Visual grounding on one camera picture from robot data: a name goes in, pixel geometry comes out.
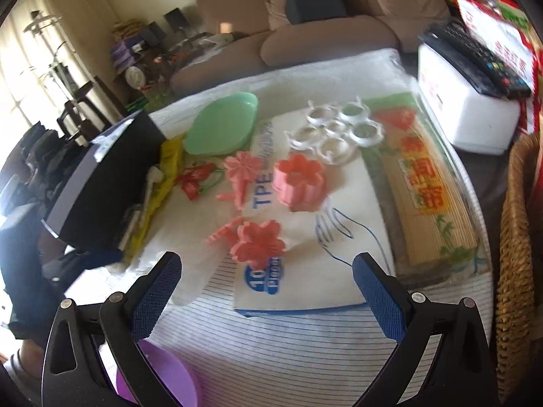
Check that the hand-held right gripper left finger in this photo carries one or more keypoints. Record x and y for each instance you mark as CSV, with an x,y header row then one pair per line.
x,y
155,292

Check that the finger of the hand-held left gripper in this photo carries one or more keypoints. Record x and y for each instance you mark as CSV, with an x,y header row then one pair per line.
x,y
85,259

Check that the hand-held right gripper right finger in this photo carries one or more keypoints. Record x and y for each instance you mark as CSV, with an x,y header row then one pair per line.
x,y
379,292

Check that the purple plastic bowl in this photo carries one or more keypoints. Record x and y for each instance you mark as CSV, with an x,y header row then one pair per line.
x,y
169,369

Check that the pink flower stamp front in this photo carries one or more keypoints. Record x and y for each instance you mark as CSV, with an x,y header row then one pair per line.
x,y
258,241

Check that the pink flower stamp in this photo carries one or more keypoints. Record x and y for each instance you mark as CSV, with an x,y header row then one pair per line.
x,y
258,241
241,169

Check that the person's left forearm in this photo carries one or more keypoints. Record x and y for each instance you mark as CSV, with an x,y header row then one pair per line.
x,y
29,364

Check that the white blue glove box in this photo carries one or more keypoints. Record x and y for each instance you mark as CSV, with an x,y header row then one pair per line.
x,y
305,271

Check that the black storage box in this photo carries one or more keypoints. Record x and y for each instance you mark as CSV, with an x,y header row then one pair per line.
x,y
106,169

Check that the packaged bamboo sushi mat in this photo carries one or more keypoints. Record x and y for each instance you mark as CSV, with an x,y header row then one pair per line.
x,y
428,195

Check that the white striped tablecloth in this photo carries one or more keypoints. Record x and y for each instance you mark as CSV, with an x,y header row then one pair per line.
x,y
288,356

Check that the yellow packet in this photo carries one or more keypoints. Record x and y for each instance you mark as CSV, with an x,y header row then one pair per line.
x,y
163,178

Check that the red small packet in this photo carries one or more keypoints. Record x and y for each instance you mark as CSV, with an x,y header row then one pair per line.
x,y
193,180

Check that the pink flower cutter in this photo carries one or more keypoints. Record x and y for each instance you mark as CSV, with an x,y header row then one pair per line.
x,y
299,182

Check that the wicker basket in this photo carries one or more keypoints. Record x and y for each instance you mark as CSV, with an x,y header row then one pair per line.
x,y
521,263

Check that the pink flower stamp back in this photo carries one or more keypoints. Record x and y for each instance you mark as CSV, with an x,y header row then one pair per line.
x,y
241,169

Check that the dark wooden chair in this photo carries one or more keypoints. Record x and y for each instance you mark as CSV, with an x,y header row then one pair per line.
x,y
85,106

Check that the green oval dish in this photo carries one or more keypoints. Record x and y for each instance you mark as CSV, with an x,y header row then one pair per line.
x,y
222,125

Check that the white tissue box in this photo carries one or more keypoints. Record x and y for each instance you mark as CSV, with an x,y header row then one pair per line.
x,y
462,118

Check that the black remote control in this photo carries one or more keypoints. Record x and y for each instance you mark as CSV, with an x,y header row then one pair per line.
x,y
505,65
462,57

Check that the brown fabric sofa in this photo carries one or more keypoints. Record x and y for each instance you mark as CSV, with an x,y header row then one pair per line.
x,y
322,42

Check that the black speaker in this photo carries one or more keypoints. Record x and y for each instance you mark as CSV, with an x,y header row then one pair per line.
x,y
176,19

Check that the dark blue cushion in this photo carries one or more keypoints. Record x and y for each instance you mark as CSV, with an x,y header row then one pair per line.
x,y
314,6

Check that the red white printed box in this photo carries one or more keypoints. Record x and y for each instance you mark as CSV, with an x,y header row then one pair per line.
x,y
505,25

